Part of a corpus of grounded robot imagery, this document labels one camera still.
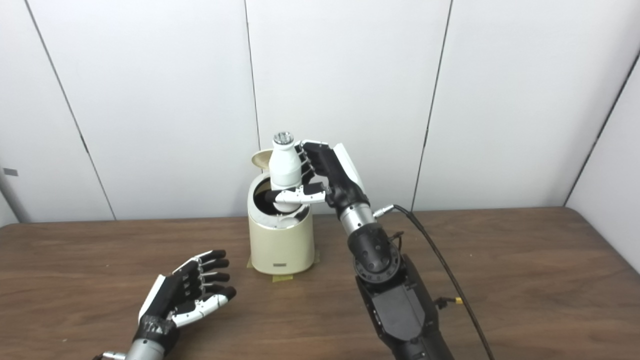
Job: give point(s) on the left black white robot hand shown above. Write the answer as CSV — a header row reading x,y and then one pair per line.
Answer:
x,y
167,300

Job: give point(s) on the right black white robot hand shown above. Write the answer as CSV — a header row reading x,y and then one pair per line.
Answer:
x,y
335,175

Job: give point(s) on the small white plastic bottle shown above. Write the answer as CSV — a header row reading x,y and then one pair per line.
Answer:
x,y
285,167

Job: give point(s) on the round cream bin lid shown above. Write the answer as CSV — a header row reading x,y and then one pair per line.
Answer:
x,y
261,160

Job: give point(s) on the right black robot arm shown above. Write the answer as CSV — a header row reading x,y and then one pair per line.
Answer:
x,y
395,305

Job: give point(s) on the cream-colored cylindrical bin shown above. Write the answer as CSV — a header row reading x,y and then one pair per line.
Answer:
x,y
280,247

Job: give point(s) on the yellow masking tape piece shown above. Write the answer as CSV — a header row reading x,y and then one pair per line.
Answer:
x,y
282,278

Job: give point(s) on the small grey wall tag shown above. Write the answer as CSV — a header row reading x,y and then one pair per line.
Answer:
x,y
10,172

